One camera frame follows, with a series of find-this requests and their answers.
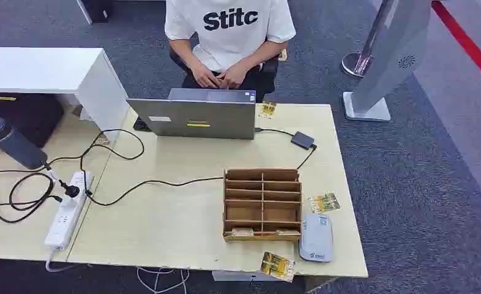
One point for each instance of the card in box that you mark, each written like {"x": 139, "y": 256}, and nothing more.
{"x": 242, "y": 232}

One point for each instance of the grey laptop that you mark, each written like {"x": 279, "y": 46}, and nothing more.
{"x": 202, "y": 117}

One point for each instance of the wooden card box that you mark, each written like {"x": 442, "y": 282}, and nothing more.
{"x": 262, "y": 205}

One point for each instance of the black cylindrical bottle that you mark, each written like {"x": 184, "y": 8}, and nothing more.
{"x": 13, "y": 143}

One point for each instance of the person's hand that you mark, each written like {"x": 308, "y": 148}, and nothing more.
{"x": 236, "y": 76}
{"x": 205, "y": 76}

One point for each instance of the person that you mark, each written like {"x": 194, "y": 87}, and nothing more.
{"x": 229, "y": 36}

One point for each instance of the black cabinet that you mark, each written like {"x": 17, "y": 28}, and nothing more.
{"x": 21, "y": 115}

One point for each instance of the person's right hand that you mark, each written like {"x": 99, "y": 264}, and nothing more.
{"x": 205, "y": 76}

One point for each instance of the red barrier belt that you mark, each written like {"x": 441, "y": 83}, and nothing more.
{"x": 467, "y": 42}

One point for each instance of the white desk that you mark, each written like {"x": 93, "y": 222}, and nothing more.
{"x": 58, "y": 75}

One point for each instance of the grey kiosk stand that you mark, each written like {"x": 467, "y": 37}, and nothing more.
{"x": 386, "y": 65}

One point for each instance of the grey card reader device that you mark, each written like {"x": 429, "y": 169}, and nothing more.
{"x": 315, "y": 238}

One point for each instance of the black power adapter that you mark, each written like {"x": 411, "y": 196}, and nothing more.
{"x": 302, "y": 140}

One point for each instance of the black plug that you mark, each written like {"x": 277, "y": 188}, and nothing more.
{"x": 71, "y": 190}

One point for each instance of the person's left hand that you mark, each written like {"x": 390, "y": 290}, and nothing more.
{"x": 236, "y": 76}

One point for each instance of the chrome barrier post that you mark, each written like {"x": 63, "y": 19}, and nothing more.
{"x": 362, "y": 52}

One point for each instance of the white power strip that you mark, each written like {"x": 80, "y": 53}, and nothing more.
{"x": 67, "y": 213}

